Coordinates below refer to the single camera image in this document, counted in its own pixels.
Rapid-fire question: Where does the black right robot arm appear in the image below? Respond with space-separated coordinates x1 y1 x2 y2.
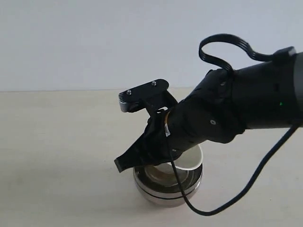
115 53 303 172

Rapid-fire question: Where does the black camera cable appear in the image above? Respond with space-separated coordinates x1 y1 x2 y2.
163 111 303 210

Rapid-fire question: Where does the ribbed stainless steel bowl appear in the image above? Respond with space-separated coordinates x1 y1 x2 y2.
133 164 203 199

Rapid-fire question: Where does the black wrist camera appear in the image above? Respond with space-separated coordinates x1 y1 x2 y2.
118 79 178 113

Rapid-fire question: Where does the white ceramic bowl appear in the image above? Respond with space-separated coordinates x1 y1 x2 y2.
154 145 203 173

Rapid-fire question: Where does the smooth stainless steel bowl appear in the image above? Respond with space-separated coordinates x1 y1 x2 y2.
134 179 202 209

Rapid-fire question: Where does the black flat ribbon cable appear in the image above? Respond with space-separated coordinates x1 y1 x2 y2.
198 34 297 79

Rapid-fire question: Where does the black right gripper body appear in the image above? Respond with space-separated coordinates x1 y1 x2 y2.
144 70 244 163

